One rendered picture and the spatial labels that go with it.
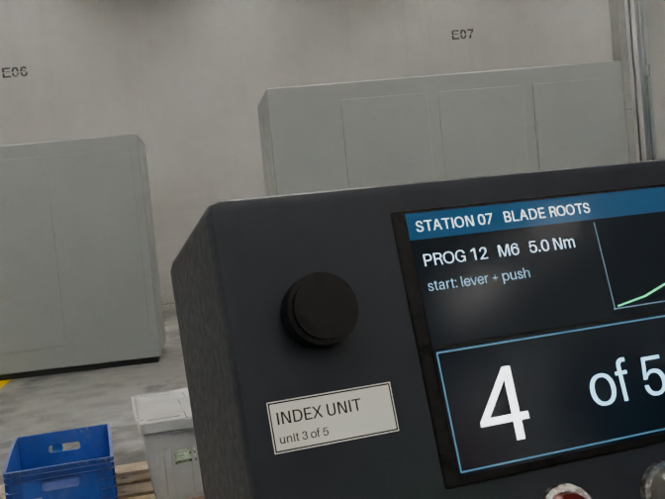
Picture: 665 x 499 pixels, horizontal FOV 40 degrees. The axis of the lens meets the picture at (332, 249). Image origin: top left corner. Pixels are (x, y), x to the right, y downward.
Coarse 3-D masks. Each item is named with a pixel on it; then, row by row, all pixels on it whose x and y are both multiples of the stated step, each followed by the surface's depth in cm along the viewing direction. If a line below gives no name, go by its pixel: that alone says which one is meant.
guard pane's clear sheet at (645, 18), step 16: (640, 0) 239; (656, 0) 234; (656, 16) 234; (656, 32) 235; (656, 48) 236; (656, 64) 236; (656, 80) 237; (656, 96) 238; (656, 112) 238; (656, 128) 239; (656, 144) 240
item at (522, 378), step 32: (448, 352) 37; (480, 352) 37; (512, 352) 37; (544, 352) 38; (448, 384) 36; (480, 384) 37; (512, 384) 37; (544, 384) 38; (448, 416) 36; (480, 416) 36; (512, 416) 37; (544, 416) 37; (480, 448) 36; (512, 448) 36; (544, 448) 37
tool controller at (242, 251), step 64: (320, 192) 37; (384, 192) 38; (448, 192) 38; (512, 192) 39; (576, 192) 40; (640, 192) 41; (192, 256) 39; (256, 256) 35; (320, 256) 36; (384, 256) 37; (448, 256) 38; (512, 256) 39; (576, 256) 40; (640, 256) 40; (192, 320) 41; (256, 320) 35; (320, 320) 34; (384, 320) 36; (448, 320) 37; (512, 320) 38; (576, 320) 39; (640, 320) 40; (192, 384) 42; (256, 384) 34; (320, 384) 35; (384, 384) 36; (576, 384) 38; (640, 384) 39; (256, 448) 34; (320, 448) 34; (384, 448) 35; (448, 448) 36; (576, 448) 37; (640, 448) 38
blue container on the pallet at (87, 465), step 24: (48, 432) 398; (72, 432) 399; (96, 432) 402; (24, 456) 394; (48, 456) 397; (72, 456) 399; (96, 456) 402; (24, 480) 339; (48, 480) 342; (72, 480) 393; (96, 480) 346
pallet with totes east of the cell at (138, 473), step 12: (120, 468) 409; (132, 468) 408; (144, 468) 406; (120, 480) 391; (132, 480) 390; (144, 480) 391; (0, 492) 391; (120, 492) 374; (132, 492) 373; (144, 492) 372
